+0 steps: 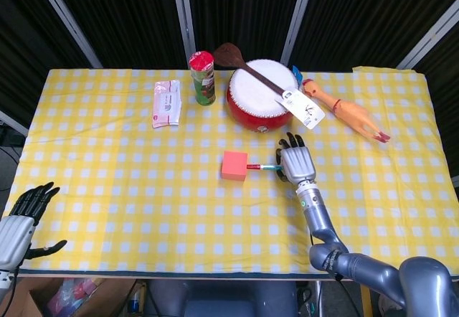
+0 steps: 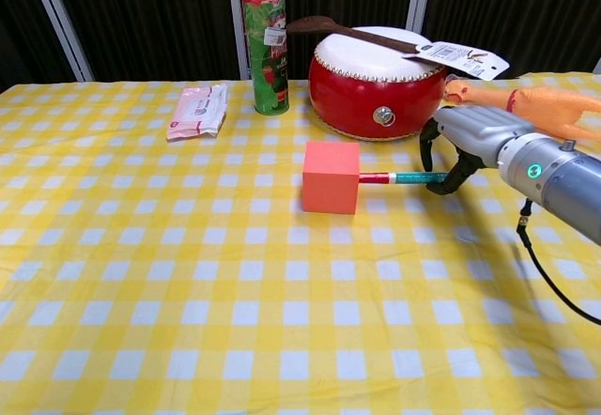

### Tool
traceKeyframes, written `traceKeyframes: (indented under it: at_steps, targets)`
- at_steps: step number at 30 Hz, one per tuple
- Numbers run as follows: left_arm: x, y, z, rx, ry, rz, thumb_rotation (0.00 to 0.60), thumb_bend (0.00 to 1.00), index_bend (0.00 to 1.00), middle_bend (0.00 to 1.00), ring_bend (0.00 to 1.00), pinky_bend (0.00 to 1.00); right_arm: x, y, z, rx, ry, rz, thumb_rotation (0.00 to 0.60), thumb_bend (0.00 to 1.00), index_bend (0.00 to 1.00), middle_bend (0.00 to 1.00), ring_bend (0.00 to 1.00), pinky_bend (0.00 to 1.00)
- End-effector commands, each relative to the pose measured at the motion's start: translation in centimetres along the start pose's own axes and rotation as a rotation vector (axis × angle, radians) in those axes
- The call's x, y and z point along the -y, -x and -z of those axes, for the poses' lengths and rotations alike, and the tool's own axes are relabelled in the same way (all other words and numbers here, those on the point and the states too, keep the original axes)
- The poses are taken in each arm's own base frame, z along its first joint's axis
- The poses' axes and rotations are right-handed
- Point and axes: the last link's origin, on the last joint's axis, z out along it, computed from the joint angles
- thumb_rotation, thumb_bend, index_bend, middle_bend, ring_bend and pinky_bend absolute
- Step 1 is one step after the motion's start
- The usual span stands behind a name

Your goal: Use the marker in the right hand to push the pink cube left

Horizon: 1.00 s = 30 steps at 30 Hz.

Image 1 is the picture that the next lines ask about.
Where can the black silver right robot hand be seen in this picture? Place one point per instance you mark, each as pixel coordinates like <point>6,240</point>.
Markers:
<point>297,163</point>

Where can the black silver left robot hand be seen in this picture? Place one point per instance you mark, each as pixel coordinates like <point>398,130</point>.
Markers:
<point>12,234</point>

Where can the red teal marker pen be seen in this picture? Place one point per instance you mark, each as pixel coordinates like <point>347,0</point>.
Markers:
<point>265,167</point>

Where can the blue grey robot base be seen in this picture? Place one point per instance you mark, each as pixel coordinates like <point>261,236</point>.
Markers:
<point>222,299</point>

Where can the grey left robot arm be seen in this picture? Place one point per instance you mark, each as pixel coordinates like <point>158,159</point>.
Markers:
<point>4,279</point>

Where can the yellow white checkered tablecloth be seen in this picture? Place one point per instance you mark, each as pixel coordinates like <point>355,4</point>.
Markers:
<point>143,206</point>

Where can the white paper hang tag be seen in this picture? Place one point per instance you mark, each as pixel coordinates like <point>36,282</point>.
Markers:
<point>305,110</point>

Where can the orange cube block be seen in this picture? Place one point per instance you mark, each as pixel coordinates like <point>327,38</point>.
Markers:
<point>234,166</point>

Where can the brown cardboard box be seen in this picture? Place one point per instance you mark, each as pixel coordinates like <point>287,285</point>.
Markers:
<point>28,299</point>

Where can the yellow rubber chicken toy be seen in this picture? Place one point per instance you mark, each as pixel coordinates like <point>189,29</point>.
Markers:
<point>344,107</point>

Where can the red drum white skin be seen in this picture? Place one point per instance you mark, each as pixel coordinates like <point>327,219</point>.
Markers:
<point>254,94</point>

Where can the bag of colourful items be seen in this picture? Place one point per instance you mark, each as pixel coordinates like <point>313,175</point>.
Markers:
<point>71,295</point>

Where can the blue paper tag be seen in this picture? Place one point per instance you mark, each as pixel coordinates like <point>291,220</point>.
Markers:
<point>297,75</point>

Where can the green chips can red lid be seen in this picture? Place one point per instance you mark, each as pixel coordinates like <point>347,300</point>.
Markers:
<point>204,84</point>

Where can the brown wooden spoon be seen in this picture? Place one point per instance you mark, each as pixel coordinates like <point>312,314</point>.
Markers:
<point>229,53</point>

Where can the pink white wet wipes pack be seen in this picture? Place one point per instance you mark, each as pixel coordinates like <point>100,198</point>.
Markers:
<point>167,103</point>

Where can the black pleated curtain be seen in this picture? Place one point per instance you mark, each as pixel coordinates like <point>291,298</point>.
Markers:
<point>251,5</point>

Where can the silver metal frame post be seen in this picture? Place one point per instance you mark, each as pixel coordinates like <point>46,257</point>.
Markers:
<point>297,19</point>
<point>430,37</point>
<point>68,23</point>
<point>183,19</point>

